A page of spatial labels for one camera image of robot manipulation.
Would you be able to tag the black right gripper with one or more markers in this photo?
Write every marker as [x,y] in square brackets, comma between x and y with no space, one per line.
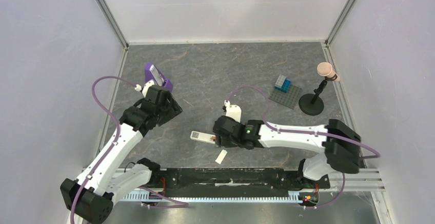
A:
[218,136]

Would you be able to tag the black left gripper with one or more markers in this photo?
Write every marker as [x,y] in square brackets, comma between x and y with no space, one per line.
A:
[174,109]

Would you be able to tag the white battery cover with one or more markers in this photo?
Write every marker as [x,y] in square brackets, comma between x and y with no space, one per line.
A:
[221,157]

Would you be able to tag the white remote control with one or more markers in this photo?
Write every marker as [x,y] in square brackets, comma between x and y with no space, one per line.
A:
[203,137]

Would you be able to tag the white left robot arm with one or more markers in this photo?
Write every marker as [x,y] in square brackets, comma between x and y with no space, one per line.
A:
[93,194]

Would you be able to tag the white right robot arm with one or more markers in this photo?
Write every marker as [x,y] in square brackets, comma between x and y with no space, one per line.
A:
[335,144]

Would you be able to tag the grey lego baseplate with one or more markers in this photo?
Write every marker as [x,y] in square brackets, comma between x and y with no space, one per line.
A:
[288,99]

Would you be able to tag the blue lego brick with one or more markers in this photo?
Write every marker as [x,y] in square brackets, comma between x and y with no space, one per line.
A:
[285,86]

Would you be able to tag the grey lego brick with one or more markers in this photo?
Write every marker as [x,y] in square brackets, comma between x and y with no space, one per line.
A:
[280,82]

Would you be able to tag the black microphone stand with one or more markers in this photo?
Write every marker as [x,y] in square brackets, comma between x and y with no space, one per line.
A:
[311,103]

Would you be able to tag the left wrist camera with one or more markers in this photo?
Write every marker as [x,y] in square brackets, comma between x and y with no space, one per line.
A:
[144,89]

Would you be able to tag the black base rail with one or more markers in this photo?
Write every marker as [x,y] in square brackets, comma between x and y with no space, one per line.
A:
[232,182]

